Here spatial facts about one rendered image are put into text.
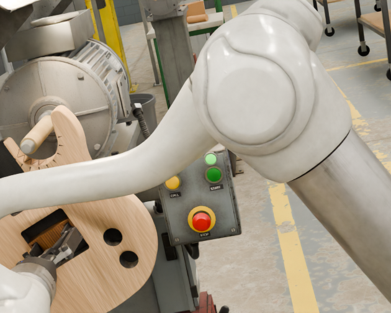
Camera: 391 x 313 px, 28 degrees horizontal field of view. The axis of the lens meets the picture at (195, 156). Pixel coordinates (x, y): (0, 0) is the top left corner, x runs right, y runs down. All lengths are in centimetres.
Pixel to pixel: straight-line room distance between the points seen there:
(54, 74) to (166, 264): 58
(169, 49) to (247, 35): 429
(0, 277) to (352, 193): 58
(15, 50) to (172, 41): 344
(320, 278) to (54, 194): 254
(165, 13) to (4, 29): 331
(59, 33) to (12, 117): 20
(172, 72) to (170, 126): 408
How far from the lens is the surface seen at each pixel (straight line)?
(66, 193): 112
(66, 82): 166
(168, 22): 508
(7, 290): 122
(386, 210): 91
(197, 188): 167
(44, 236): 156
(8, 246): 159
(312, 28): 101
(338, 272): 360
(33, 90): 167
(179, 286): 198
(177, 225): 170
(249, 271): 374
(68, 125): 148
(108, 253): 155
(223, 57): 81
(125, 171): 109
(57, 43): 170
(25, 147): 146
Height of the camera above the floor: 156
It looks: 16 degrees down
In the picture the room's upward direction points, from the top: 12 degrees counter-clockwise
